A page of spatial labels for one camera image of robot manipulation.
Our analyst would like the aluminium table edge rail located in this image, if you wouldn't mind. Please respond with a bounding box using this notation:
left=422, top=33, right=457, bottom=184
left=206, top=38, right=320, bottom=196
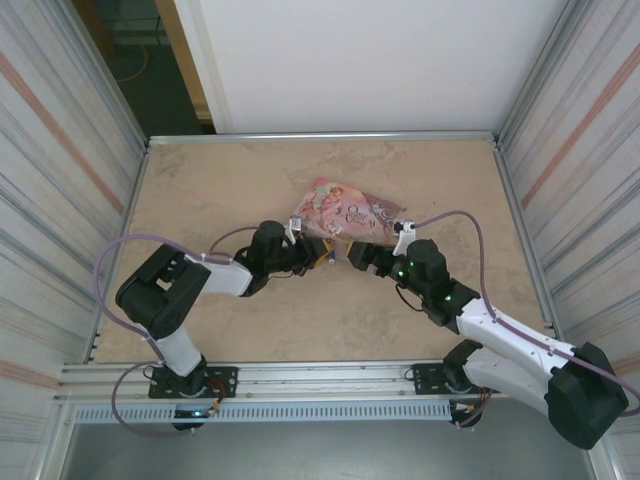
left=492, top=139, right=570, bottom=342
left=146, top=130, right=497, bottom=148

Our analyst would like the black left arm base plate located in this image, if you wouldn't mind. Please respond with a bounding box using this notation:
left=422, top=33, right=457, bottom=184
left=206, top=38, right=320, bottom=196
left=146, top=364, right=239, bottom=401

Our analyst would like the thin black cable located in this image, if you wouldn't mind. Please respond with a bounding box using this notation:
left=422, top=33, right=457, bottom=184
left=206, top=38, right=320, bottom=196
left=394, top=283, right=431, bottom=314

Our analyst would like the wide aluminium base rail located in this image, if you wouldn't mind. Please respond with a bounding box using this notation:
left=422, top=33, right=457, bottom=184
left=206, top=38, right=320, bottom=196
left=55, top=361, right=501, bottom=405

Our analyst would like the pink illustrated tin box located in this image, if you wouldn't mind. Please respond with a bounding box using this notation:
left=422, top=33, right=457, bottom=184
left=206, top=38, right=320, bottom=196
left=289, top=175, right=406, bottom=250

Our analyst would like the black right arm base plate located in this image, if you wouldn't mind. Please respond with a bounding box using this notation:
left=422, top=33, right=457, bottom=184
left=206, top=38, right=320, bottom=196
left=406, top=363, right=482, bottom=399

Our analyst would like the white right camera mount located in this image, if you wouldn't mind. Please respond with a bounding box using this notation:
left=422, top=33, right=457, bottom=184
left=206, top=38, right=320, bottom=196
left=391, top=220, right=420, bottom=256

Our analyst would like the orange cable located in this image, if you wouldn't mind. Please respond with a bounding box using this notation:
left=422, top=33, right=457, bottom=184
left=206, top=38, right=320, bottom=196
left=117, top=43, right=152, bottom=84

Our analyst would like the aluminium frame post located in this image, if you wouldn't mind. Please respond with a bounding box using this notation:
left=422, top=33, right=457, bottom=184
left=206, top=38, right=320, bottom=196
left=498, top=0, right=584, bottom=142

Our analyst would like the wooden door frame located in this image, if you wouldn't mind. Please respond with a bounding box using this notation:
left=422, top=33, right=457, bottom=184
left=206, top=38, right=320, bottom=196
left=153, top=0, right=215, bottom=122

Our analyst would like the grey slotted cable duct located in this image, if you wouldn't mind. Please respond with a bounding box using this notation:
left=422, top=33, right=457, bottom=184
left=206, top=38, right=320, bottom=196
left=72, top=401, right=455, bottom=427

